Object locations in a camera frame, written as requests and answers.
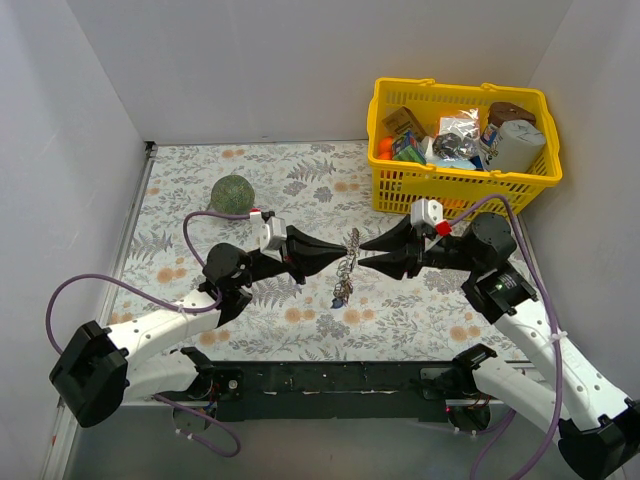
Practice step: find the brown cardboard box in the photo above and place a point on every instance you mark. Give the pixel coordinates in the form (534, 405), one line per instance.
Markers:
(401, 120)

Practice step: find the floral patterned mat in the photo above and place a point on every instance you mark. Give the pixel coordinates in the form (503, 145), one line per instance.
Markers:
(323, 189)

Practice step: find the blue key tag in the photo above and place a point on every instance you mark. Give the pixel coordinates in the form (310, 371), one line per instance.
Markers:
(338, 302)

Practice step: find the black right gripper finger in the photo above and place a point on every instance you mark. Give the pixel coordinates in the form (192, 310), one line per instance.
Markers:
(396, 265)
(400, 236)

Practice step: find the white cylindrical container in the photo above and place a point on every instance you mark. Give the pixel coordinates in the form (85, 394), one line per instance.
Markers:
(515, 147)

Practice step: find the clear plastic bag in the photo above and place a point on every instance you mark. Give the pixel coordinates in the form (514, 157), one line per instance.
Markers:
(458, 135)

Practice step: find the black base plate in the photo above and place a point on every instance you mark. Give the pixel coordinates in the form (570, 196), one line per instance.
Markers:
(247, 390)

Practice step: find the yellow plastic basket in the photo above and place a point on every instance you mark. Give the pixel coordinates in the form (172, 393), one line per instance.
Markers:
(397, 184)

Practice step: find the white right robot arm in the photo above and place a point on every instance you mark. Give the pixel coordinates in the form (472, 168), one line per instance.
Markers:
(596, 422)

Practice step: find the green blue small box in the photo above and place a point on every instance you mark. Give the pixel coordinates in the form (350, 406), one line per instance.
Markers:
(407, 148)

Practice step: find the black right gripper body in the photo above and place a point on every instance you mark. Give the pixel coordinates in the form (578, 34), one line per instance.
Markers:
(415, 251)

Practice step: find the brown round object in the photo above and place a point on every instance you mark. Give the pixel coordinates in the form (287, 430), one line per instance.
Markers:
(500, 112)

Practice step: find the green textured ball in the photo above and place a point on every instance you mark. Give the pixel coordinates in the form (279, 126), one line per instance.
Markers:
(232, 194)

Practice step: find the metal ring disc key organizer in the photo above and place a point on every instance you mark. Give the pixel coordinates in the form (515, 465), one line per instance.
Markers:
(343, 288)

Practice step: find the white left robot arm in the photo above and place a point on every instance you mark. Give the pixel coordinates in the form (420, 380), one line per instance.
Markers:
(101, 367)

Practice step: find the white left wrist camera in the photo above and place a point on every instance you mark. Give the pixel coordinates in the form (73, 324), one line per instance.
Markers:
(272, 233)

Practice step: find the orange balls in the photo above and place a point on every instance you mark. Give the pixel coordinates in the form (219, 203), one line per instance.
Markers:
(385, 148)

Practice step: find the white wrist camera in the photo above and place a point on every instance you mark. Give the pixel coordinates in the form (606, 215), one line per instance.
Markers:
(272, 233)
(431, 213)

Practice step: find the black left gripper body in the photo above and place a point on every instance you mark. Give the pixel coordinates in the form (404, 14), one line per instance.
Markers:
(291, 257)

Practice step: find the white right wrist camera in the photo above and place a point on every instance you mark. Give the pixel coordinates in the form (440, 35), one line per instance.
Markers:
(431, 213)

